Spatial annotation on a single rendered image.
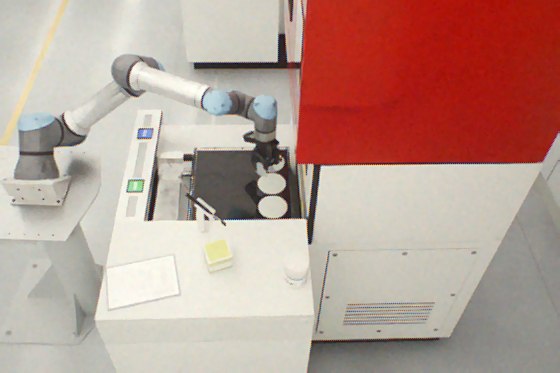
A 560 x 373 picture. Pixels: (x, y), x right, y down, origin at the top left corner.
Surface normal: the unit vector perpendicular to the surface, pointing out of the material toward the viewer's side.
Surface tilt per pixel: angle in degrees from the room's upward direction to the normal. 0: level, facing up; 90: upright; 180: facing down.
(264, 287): 0
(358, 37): 90
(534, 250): 0
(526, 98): 90
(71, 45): 0
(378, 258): 90
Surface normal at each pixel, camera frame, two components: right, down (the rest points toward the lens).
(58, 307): 0.03, -0.69
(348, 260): 0.04, 0.73
